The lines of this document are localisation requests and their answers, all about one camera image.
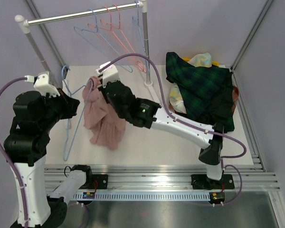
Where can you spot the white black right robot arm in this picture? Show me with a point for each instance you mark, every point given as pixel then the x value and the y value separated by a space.
pixel 148 114

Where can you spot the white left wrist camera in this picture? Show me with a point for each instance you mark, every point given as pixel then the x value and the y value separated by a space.
pixel 44 83

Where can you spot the yellow plastic tray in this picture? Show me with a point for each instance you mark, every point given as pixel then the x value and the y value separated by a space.
pixel 201 61

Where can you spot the red beige plaid skirt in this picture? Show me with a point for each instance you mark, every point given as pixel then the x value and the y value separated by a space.
pixel 235 96

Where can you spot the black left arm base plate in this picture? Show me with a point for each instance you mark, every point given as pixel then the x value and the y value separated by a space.
pixel 99 181

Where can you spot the blue wire hanger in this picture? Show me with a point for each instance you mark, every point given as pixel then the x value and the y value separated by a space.
pixel 141 24

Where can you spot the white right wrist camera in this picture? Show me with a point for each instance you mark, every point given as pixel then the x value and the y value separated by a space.
pixel 108 75

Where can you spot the pastel tie-dye garment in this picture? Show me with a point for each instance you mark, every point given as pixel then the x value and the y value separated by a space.
pixel 176 102

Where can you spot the pink pleated skirt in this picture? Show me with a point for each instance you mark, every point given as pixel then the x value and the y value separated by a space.
pixel 100 117

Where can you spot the aluminium mounting rail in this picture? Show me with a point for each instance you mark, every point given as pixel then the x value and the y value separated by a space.
pixel 180 179

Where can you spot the pink hanger with plaid skirt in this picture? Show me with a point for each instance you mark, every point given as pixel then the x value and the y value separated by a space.
pixel 120 41

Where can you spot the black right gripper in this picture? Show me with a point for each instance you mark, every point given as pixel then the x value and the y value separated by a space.
pixel 102 89

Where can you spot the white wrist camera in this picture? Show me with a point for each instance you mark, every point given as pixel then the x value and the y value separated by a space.
pixel 108 75
pixel 44 83

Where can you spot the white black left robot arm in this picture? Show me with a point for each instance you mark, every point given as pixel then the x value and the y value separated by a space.
pixel 26 146

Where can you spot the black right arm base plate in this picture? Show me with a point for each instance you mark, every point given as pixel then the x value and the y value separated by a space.
pixel 202 182

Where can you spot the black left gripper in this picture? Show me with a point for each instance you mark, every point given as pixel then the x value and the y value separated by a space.
pixel 71 103

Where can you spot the silver white clothes rack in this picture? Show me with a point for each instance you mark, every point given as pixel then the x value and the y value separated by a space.
pixel 25 25

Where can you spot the dark green plaid skirt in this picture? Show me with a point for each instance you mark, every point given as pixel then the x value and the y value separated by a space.
pixel 206 91

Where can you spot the white slotted cable duct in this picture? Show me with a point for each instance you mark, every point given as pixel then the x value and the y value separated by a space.
pixel 142 196

